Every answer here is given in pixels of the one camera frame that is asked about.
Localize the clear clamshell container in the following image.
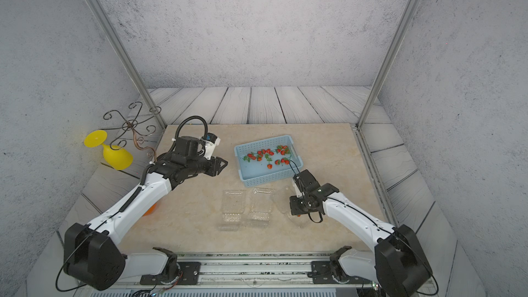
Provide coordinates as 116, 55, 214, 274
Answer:
218, 190, 246, 231
272, 186, 311, 228
246, 188, 274, 228

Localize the light blue perforated basket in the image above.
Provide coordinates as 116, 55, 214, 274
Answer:
235, 135, 303, 188

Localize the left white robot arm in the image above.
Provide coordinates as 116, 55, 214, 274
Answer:
59, 133, 228, 291

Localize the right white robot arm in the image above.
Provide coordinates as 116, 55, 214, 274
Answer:
290, 170, 435, 296

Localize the strawberry cluster left in basket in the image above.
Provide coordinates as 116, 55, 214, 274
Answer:
243, 148, 274, 170

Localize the strawberry cluster in basket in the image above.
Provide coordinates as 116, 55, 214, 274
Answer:
243, 148, 274, 170
274, 145, 292, 166

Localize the strawberry cluster right in basket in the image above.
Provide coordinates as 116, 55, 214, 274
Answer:
274, 145, 292, 166

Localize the orange plastic bowl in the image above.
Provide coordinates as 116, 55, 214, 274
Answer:
143, 203, 158, 217

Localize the yellow plastic goblet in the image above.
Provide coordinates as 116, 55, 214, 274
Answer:
84, 130, 133, 171

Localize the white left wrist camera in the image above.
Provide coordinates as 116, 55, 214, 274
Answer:
202, 133, 221, 160

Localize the dark wire jewellery stand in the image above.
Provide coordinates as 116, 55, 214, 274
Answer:
101, 101, 162, 162

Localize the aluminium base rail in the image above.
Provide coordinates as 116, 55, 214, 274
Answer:
73, 251, 438, 297

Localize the aluminium frame post left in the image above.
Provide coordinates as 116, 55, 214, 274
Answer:
85, 0, 156, 109

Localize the aluminium frame post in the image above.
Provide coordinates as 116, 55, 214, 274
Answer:
356, 0, 421, 130
85, 0, 156, 109

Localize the aluminium frame post right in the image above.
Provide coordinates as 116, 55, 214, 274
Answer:
356, 0, 421, 130

